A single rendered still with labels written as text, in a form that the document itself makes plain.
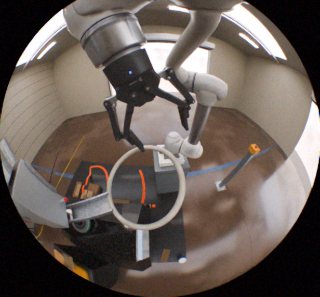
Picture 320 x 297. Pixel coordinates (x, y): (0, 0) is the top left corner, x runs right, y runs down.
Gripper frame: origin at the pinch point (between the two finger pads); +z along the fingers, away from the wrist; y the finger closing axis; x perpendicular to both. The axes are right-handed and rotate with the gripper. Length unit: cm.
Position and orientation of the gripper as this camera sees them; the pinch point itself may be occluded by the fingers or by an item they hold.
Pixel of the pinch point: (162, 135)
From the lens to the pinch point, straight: 25.5
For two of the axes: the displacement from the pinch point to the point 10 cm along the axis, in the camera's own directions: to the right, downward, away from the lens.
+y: -9.0, 4.4, 0.4
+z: 3.3, 6.0, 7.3
